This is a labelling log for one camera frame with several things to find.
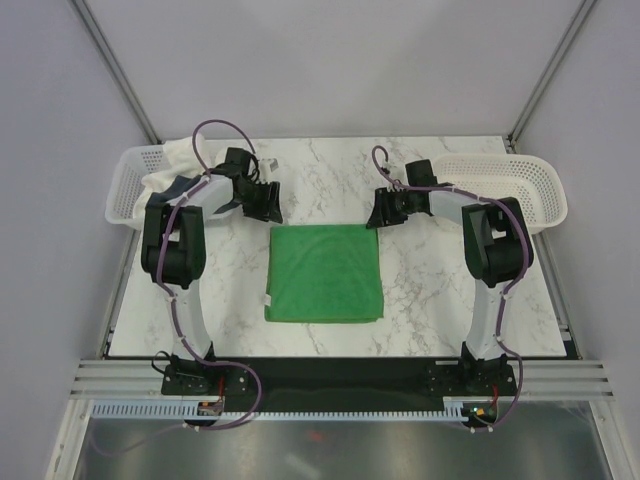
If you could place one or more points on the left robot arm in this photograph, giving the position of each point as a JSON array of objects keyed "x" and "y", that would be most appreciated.
[{"x": 174, "y": 251}]

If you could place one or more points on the left white plastic basket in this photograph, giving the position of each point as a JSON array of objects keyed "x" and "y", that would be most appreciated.
[{"x": 126, "y": 186}]

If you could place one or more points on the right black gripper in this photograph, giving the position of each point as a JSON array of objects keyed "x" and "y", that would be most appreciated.
[{"x": 382, "y": 213}]

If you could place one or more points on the right white plastic basket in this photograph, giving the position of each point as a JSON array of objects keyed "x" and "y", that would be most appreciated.
[{"x": 529, "y": 179}]

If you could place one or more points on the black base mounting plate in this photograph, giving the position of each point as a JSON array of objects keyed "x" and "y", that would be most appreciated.
[{"x": 343, "y": 384}]

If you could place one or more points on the green towel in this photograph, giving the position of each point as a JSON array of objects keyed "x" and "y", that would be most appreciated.
[{"x": 324, "y": 274}]

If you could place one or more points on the white slotted cable duct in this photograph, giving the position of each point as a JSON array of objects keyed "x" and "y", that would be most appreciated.
[{"x": 450, "y": 410}]

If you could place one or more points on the aluminium extrusion rail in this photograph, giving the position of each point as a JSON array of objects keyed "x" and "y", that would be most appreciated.
[{"x": 544, "y": 380}]

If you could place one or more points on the right aluminium frame post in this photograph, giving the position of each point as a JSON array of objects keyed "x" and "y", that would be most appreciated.
[{"x": 566, "y": 42}]

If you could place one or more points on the dark blue towel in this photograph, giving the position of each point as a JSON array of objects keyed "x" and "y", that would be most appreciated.
[{"x": 214, "y": 194}]

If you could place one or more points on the white towel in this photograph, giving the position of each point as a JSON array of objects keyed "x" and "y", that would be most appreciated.
[{"x": 182, "y": 161}]

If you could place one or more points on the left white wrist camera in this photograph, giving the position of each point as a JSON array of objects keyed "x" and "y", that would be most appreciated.
[{"x": 268, "y": 166}]

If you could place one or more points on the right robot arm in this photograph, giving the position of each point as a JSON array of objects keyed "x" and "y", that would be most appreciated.
[{"x": 496, "y": 244}]

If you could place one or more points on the white plastic basket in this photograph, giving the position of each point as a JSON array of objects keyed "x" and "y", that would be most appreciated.
[
  {"x": 529, "y": 179},
  {"x": 126, "y": 186}
]

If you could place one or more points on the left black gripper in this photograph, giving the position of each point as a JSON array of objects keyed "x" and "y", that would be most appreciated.
[{"x": 269, "y": 210}]

